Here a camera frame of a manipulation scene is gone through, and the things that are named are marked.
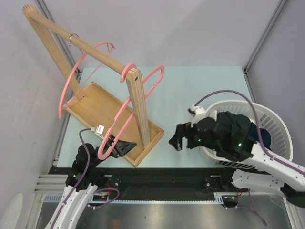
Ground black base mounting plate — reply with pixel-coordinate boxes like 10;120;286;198
47;167;248;207

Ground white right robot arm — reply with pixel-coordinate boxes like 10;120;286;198
169;117;305;208

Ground dark green shorts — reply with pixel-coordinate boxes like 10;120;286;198
216;111;252;146

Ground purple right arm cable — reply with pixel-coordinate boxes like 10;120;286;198
195;89;305;226

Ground pink hanger with green shorts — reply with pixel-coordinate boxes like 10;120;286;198
57;33;116;120

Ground pink plastic hanger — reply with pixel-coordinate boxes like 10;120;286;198
97;63;164;160

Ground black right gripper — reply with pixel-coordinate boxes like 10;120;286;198
169;122;220;153

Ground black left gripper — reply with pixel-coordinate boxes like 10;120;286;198
89;134;136;168

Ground wooden rack post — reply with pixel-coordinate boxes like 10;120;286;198
22;4;151;148

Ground aluminium rail with cable duct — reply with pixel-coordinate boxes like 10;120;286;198
34;175;294;205

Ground wooden rack base tray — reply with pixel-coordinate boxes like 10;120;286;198
63;82;164;167

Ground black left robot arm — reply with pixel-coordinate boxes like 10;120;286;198
45;134;120;229

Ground navy blue shorts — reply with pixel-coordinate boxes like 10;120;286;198
248;123;272;149

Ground white laundry basket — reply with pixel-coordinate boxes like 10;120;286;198
201;100;293;170

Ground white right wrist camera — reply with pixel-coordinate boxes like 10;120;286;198
188;105;207;127

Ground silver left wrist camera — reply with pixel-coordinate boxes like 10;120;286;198
91;125;104;139

